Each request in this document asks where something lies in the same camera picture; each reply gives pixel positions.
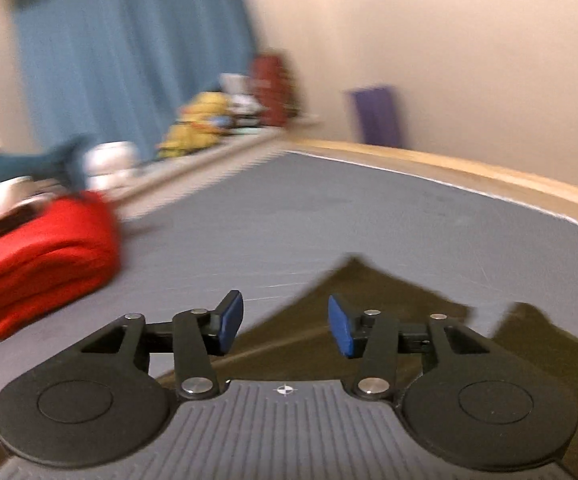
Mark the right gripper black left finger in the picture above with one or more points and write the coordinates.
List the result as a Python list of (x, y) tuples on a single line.
[(113, 392)]

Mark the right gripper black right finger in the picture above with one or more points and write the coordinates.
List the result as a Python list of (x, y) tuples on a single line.
[(459, 395)]

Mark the brown corduroy pants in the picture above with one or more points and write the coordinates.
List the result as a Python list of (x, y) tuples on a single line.
[(297, 343)]

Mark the red folded blanket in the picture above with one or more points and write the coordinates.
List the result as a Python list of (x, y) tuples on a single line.
[(70, 251)]

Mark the white plush toy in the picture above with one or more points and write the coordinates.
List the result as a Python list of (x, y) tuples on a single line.
[(111, 165)]

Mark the teal shark plush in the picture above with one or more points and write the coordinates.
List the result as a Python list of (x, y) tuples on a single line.
[(63, 164)]

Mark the yellow plush toy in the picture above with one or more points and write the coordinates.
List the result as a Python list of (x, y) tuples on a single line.
[(201, 123)]

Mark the panda plush toy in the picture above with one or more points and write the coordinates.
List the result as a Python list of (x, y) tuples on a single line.
[(243, 106)]

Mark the dark red cushion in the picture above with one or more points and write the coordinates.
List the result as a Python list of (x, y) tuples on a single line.
[(274, 87)]

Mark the wooden bed frame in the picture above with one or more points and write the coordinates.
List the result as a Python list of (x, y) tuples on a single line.
[(172, 180)]

